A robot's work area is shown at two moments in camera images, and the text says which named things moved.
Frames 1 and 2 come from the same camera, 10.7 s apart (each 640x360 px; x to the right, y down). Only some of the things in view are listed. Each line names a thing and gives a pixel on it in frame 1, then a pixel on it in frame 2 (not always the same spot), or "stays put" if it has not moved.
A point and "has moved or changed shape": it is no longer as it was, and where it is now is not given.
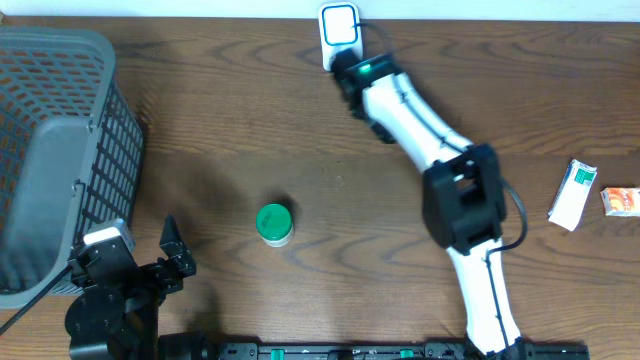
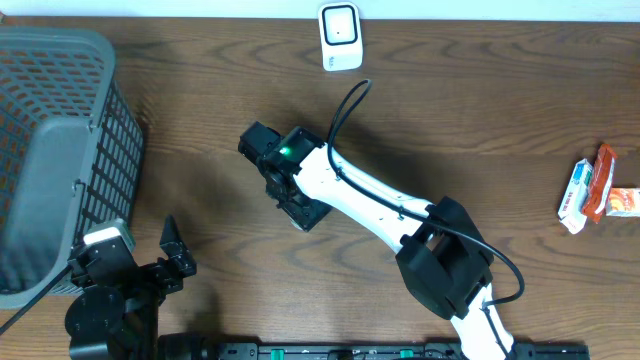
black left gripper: [167, 276] stays put
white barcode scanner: [339, 30] stays put
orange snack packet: [621, 201] stays put
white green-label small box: [572, 194] has moved or changed shape
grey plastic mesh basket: [71, 152] stays put
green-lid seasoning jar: [274, 224] to [303, 224]
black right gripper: [381, 134] to [313, 213]
